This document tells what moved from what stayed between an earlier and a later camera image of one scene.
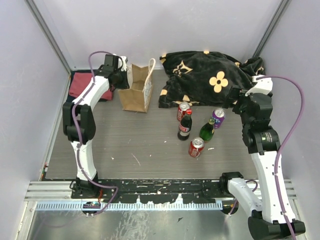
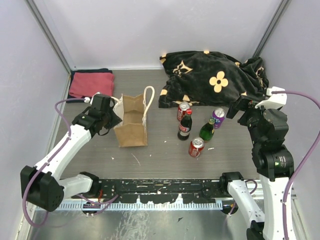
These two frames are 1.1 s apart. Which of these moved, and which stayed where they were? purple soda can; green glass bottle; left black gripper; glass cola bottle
Moved: left black gripper
Stayed: green glass bottle; glass cola bottle; purple soda can
